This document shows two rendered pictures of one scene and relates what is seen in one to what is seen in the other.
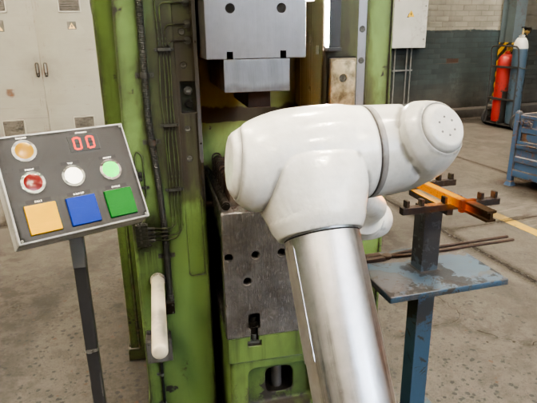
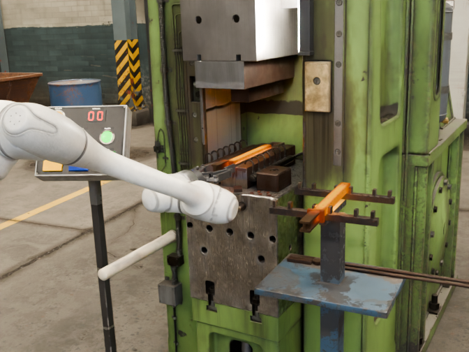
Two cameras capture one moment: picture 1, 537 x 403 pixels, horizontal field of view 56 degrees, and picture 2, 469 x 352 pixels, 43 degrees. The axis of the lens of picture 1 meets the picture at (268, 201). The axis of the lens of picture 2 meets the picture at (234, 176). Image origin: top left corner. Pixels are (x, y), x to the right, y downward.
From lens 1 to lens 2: 1.41 m
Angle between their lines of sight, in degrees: 41
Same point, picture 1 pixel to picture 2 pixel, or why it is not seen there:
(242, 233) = not seen: hidden behind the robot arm
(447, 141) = (9, 128)
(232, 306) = (193, 269)
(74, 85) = not seen: hidden behind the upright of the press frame
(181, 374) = (189, 324)
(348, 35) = (324, 40)
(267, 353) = (221, 322)
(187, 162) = (194, 142)
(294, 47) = (247, 52)
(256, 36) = (218, 42)
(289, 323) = (238, 300)
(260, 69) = (220, 69)
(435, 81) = not seen: outside the picture
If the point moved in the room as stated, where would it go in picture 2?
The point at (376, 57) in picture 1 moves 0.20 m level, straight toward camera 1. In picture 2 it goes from (356, 61) to (312, 66)
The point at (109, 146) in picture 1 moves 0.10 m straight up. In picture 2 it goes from (112, 121) to (109, 94)
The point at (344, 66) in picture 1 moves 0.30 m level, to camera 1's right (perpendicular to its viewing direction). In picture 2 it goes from (317, 70) to (399, 72)
